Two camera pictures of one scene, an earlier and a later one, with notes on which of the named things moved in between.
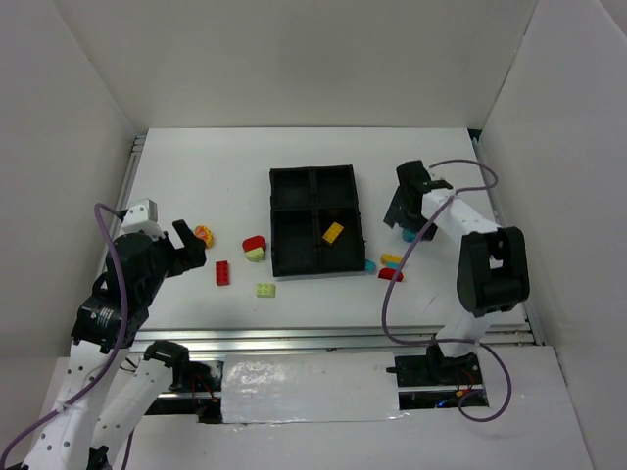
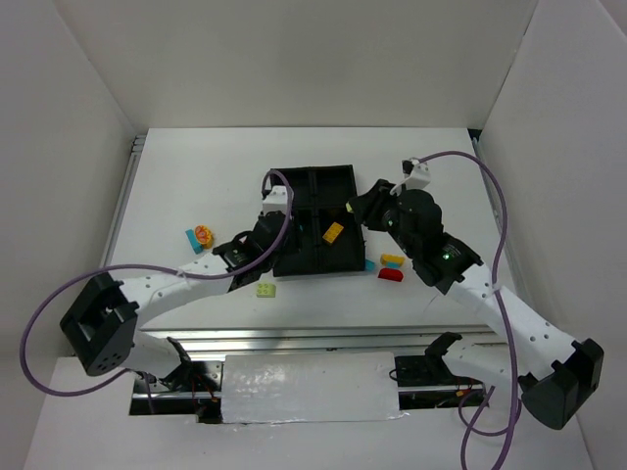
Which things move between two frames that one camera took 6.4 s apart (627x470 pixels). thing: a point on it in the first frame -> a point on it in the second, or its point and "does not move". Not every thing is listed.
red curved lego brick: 389,274 does not move
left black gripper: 172,255 -> 282,223
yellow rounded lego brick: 391,260 does not move
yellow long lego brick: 332,232 does not move
